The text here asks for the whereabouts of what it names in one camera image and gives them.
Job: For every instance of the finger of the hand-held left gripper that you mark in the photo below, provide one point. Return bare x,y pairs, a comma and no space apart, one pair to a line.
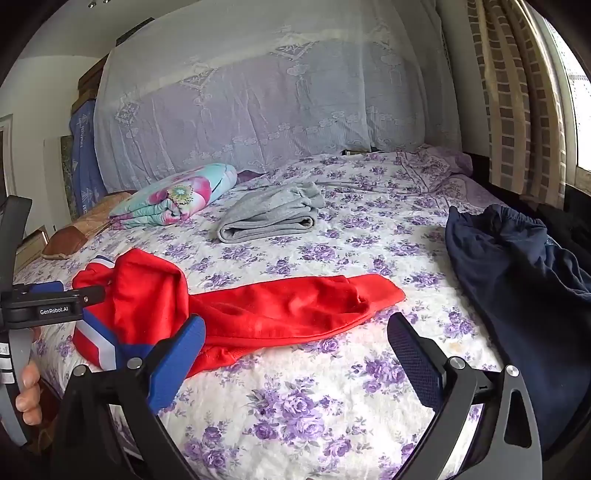
87,294
14,240

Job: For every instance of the blue patterned cloth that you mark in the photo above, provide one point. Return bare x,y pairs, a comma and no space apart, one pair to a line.
85,152

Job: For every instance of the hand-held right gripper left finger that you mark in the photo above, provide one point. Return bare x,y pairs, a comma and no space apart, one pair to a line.
182,364

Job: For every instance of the lavender pillow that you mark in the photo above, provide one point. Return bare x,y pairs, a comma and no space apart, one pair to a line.
434,166

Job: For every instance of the red pants with striped waistband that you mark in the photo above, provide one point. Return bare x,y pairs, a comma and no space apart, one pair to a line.
277,304

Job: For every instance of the black bed frame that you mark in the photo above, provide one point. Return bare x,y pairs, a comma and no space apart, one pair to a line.
572,212

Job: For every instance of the dark wooden board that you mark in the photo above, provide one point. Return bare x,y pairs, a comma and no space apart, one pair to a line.
136,30

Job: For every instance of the navy blue pants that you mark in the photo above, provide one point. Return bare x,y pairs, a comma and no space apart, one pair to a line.
508,286

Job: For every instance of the bed with purple floral sheet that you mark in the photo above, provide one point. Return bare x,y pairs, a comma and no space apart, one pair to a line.
323,415

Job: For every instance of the folded floral quilt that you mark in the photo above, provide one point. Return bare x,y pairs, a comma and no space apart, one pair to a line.
184,194

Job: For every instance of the brown box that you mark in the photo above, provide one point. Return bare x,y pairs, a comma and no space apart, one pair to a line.
92,78

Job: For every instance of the wooden framed board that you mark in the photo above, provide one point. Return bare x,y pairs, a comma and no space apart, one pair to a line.
32,249

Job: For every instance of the brown pillow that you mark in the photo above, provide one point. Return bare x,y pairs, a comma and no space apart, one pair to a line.
83,226

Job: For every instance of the beige checked curtain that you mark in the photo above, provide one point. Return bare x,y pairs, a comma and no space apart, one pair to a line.
512,115

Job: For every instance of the gray pants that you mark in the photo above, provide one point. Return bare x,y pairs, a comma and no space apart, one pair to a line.
268,217

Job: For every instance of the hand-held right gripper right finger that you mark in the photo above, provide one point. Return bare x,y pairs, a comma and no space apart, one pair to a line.
415,360

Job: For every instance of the white lace cover cloth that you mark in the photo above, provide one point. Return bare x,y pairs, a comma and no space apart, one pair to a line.
277,92

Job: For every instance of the window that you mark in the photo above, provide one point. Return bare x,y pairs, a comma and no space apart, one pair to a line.
582,124

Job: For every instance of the person's left hand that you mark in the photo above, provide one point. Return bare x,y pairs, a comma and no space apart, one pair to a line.
27,392

